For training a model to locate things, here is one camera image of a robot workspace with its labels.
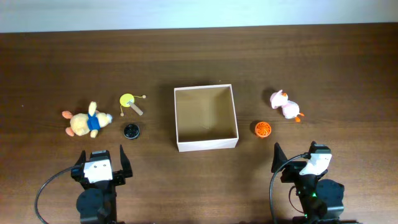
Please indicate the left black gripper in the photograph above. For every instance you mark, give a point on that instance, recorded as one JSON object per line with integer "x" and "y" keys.
{"x": 127, "y": 168}

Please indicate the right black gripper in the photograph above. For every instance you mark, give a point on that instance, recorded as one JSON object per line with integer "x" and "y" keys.
{"x": 293, "y": 169}

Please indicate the orange lattice ball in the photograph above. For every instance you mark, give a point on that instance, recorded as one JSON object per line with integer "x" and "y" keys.
{"x": 262, "y": 129}

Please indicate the black round cap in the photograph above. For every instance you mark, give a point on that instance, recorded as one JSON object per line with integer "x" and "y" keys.
{"x": 131, "y": 131}

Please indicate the pink duck toy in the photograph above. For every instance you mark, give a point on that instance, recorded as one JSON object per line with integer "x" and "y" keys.
{"x": 290, "y": 109}

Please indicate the white cardboard box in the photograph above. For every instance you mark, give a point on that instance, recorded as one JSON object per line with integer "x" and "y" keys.
{"x": 205, "y": 118}

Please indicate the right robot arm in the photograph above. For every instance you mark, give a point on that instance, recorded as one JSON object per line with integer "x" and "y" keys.
{"x": 321, "y": 199}

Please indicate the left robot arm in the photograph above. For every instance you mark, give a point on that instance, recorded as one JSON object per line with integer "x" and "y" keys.
{"x": 97, "y": 203}

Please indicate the tan plush bunny blue scarf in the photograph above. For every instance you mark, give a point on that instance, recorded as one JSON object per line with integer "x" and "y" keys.
{"x": 89, "y": 123}

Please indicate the yellow rattle drum toy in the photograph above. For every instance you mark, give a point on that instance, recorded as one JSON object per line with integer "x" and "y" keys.
{"x": 127, "y": 100}

